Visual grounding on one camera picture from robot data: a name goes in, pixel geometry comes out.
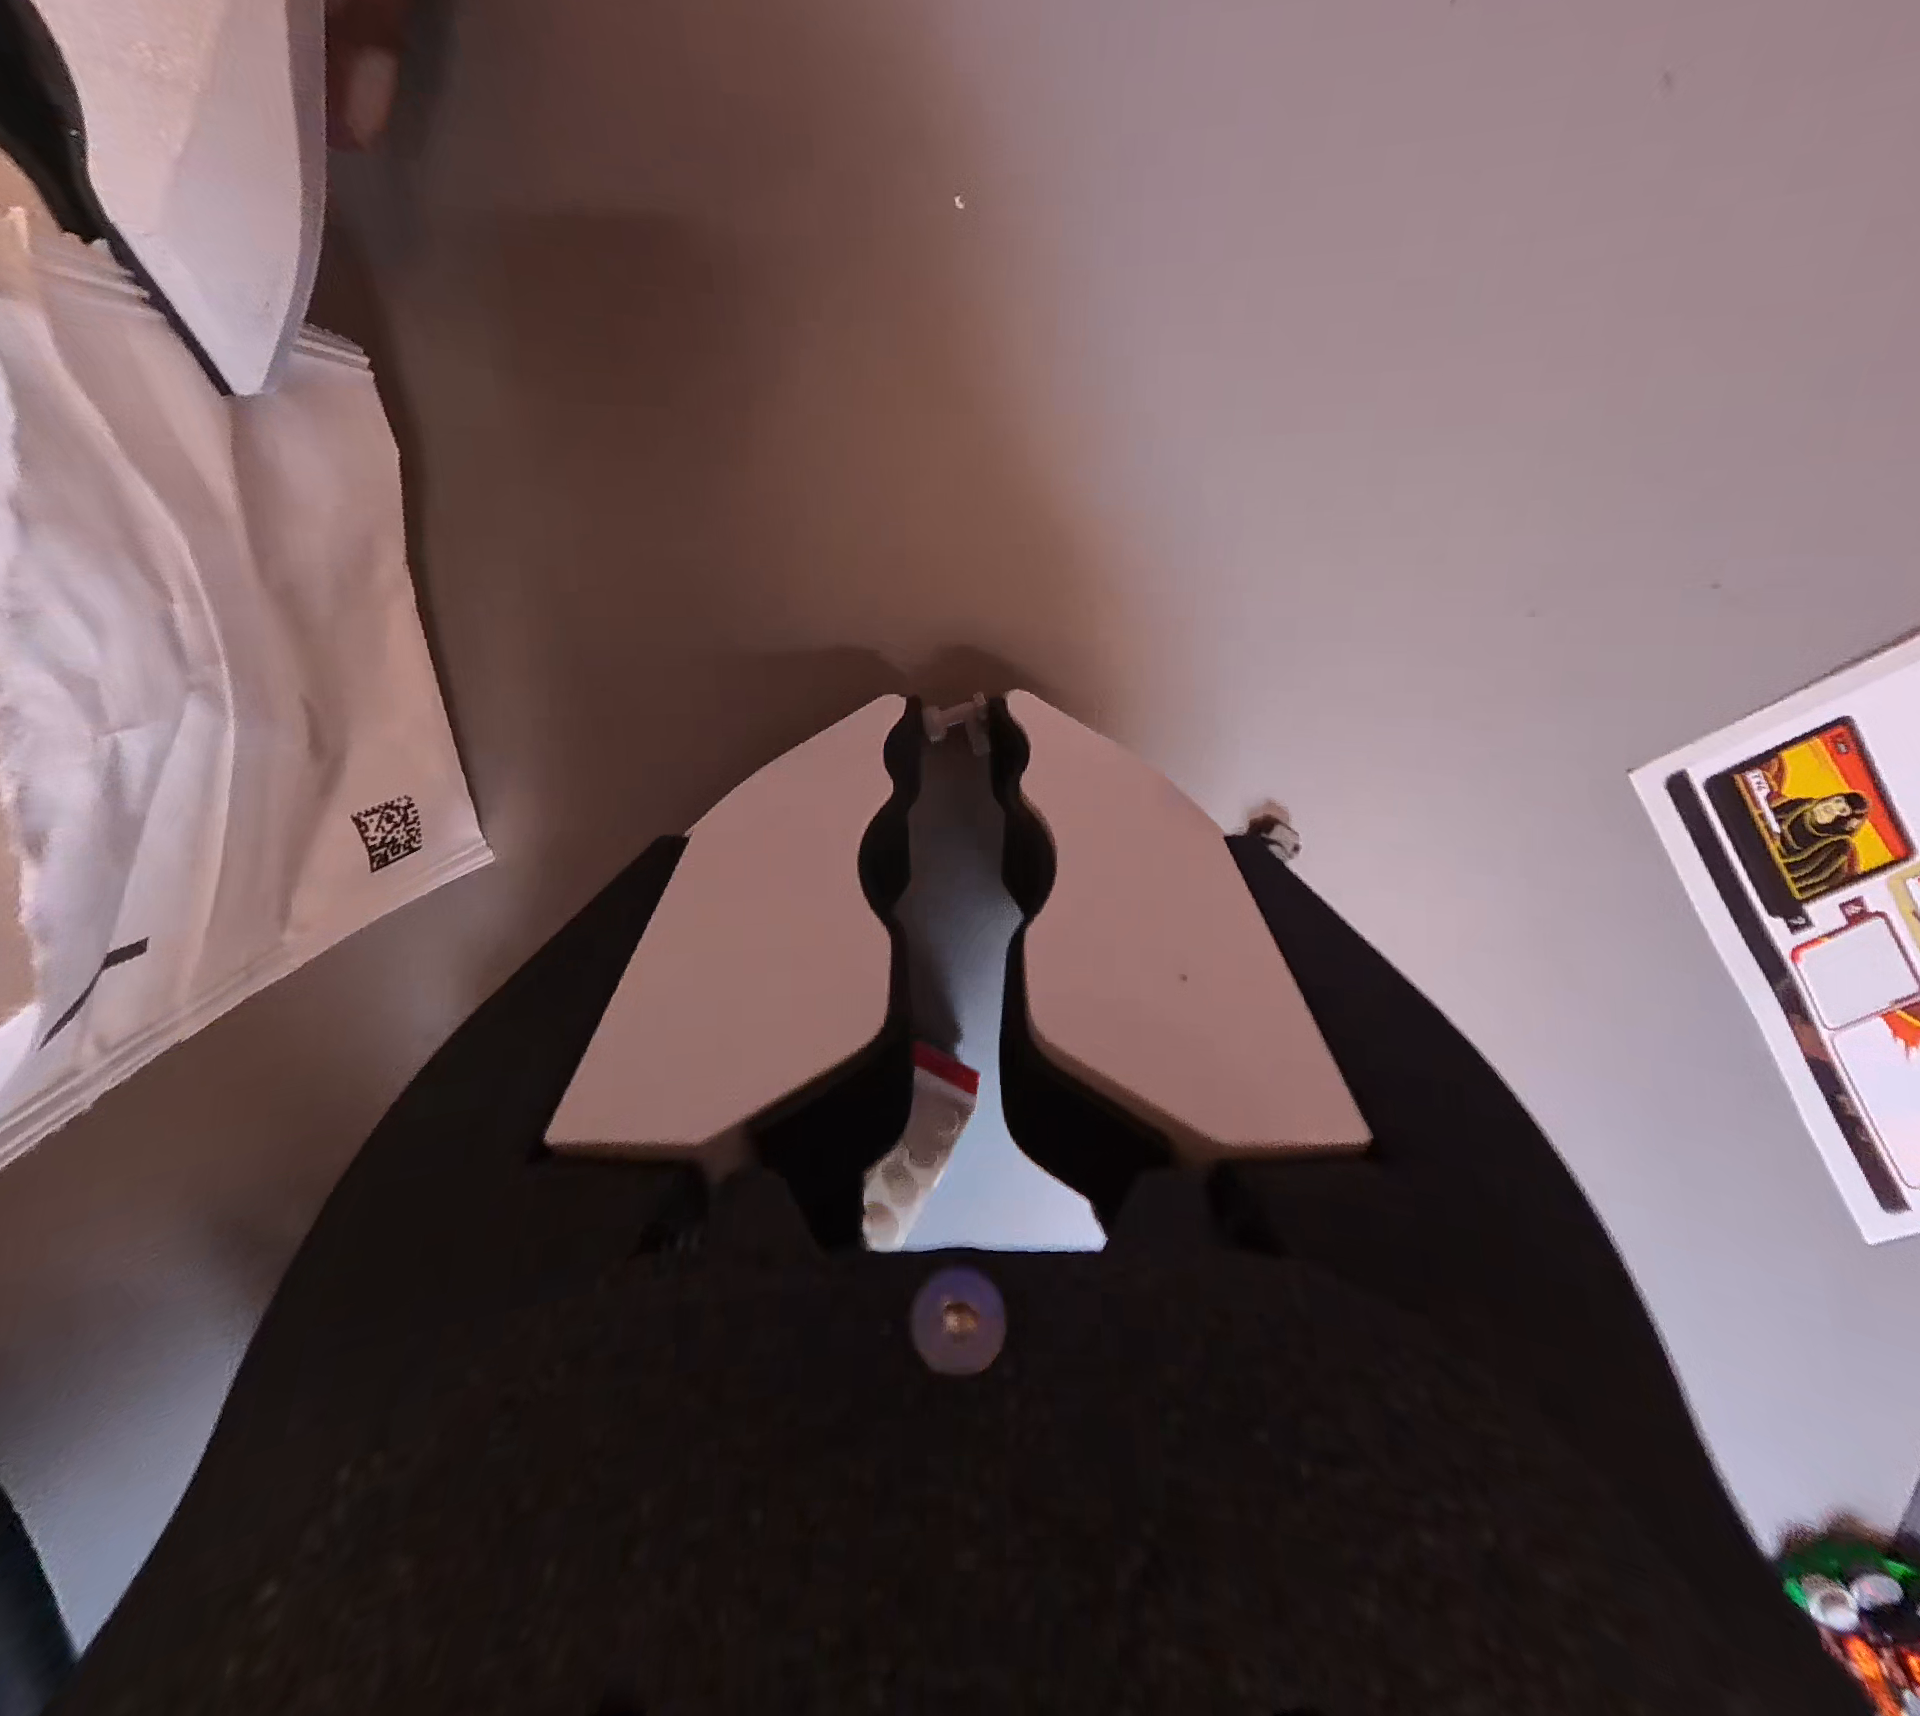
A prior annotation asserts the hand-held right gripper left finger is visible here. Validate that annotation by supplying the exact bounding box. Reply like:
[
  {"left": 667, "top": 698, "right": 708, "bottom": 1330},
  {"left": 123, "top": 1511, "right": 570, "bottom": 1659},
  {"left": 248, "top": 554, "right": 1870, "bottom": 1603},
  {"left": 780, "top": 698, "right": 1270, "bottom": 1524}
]
[{"left": 546, "top": 692, "right": 924, "bottom": 1174}]

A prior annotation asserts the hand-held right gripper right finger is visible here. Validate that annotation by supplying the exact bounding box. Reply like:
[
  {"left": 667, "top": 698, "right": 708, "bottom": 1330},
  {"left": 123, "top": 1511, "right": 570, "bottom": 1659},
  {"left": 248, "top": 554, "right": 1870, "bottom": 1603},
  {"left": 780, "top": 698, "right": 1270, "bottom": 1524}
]
[{"left": 991, "top": 692, "right": 1377, "bottom": 1174}]

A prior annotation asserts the sticker sheet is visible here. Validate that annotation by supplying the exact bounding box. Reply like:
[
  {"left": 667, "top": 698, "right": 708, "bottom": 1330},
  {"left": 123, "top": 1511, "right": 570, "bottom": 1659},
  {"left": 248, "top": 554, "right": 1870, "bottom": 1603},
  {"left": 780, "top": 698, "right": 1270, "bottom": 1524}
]
[{"left": 1628, "top": 631, "right": 1920, "bottom": 1251}]

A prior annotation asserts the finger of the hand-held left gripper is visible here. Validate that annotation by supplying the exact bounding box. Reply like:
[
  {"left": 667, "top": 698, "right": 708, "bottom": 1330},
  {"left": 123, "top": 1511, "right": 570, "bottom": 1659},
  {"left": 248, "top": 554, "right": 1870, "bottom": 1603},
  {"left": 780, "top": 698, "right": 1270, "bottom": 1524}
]
[{"left": 0, "top": 0, "right": 328, "bottom": 402}]

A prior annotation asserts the small brick-print paper bag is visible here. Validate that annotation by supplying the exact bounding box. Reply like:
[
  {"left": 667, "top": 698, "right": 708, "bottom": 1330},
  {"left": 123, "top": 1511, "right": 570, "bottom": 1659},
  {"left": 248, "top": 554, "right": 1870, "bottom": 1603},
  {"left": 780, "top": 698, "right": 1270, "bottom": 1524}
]
[{"left": 0, "top": 157, "right": 498, "bottom": 1174}]

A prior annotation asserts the toy campfire on green plate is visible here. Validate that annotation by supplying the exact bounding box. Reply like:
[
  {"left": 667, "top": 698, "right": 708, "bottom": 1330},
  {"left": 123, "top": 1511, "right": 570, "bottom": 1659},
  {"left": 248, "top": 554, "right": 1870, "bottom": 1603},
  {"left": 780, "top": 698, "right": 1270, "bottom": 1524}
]
[{"left": 1775, "top": 1533, "right": 1920, "bottom": 1716}]

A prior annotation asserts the toy brick truck model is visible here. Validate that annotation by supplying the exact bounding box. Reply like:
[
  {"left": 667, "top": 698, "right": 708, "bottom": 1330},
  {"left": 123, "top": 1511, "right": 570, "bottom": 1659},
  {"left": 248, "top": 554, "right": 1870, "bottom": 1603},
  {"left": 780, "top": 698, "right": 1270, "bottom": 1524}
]
[{"left": 862, "top": 1039, "right": 984, "bottom": 1252}]

